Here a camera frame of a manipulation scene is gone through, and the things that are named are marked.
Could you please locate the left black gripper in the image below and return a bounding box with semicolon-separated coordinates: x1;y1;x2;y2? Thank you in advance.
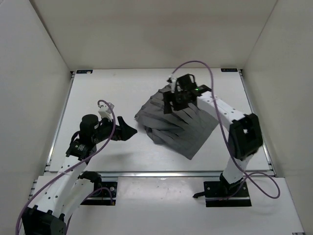
95;113;138;140

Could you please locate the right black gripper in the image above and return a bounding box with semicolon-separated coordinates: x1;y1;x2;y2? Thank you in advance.
164;89;189;114

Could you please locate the grey pleated skirt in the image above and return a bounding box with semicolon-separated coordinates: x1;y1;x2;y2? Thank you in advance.
134;85;218;160

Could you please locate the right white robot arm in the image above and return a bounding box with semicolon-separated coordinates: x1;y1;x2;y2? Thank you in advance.
163;74;263;196

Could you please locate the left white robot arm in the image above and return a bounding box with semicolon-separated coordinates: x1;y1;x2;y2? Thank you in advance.
18;114;137;235

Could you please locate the right blue corner label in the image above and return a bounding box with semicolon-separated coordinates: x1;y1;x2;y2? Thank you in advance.
221;68;238;72

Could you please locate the blue corner label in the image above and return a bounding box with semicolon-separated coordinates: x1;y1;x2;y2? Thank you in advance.
221;68;238;72
76;70;93;74

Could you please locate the left blue corner label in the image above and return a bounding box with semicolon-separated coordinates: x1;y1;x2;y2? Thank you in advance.
76;70;93;74

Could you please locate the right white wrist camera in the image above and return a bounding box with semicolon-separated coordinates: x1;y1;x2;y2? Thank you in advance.
167;76;178;94

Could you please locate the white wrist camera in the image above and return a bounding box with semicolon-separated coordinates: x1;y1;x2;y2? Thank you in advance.
98;101;114;121
167;76;178;94

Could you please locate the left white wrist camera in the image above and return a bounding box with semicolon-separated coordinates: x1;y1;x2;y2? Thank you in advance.
98;101;114;121

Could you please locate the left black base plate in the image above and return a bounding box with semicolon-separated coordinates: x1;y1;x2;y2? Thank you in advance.
81;178;118;206

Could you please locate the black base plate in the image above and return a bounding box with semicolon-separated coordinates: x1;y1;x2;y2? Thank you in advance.
193;181;252;208
81;178;118;206

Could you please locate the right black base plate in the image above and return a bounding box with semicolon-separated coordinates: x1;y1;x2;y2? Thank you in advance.
193;181;252;208

